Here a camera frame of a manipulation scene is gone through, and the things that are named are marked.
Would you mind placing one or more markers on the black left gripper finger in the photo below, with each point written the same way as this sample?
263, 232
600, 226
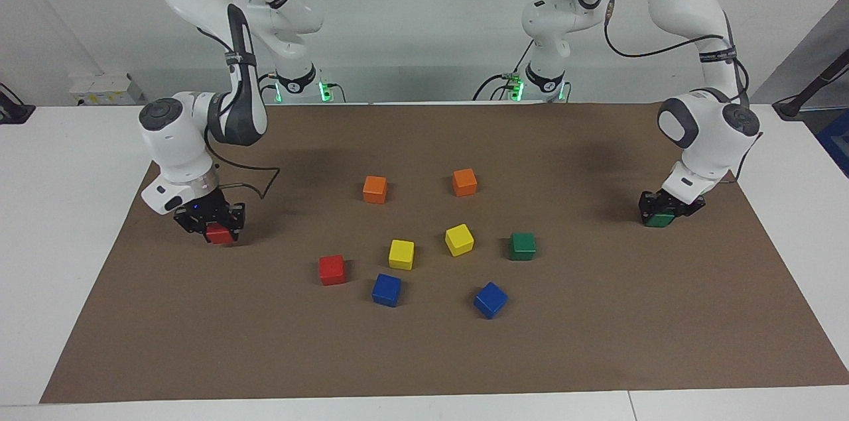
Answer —
693, 207
648, 205

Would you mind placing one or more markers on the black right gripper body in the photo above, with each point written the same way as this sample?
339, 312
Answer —
205, 210

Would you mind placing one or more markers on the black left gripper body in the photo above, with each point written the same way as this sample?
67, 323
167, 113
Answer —
670, 202

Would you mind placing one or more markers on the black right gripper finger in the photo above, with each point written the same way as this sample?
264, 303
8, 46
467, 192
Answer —
192, 227
237, 217

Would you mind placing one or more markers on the green wooden block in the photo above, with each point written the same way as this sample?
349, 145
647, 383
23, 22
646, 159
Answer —
522, 247
658, 220

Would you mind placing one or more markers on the red wooden block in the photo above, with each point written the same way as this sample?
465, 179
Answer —
220, 235
331, 270

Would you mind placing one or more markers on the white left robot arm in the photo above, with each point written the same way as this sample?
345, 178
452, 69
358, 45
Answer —
710, 136

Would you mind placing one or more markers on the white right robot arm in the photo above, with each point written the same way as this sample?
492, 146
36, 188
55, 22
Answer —
176, 142

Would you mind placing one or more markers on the black stand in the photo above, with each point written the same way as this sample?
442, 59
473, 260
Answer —
789, 108

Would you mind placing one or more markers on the orange wooden block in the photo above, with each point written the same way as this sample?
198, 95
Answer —
375, 190
464, 183

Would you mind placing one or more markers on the brown table mat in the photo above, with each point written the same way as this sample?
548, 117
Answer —
597, 341

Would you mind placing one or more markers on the blue crate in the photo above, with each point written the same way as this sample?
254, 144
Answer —
837, 142

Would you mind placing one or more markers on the white power strip box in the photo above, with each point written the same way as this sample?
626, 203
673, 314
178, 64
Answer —
103, 89

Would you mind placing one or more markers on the blue wooden block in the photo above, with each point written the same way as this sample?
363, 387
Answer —
386, 291
490, 300

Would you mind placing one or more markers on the yellow wooden block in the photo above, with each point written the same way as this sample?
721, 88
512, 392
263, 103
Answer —
459, 240
401, 255

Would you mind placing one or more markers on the black device base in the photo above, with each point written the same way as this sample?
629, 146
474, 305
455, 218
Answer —
13, 113

